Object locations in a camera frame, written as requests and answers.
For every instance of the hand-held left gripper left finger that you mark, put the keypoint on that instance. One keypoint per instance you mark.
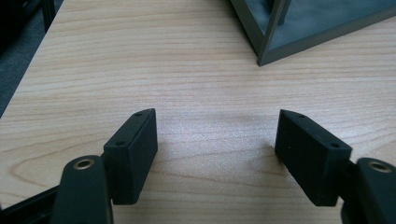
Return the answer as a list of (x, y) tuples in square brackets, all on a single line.
[(132, 155)]

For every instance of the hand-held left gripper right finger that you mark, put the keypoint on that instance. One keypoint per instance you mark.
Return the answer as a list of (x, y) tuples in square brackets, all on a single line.
[(308, 155)]

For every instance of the grey metal frame rack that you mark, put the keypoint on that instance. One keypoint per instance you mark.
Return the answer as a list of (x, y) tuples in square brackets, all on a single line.
[(271, 37)]

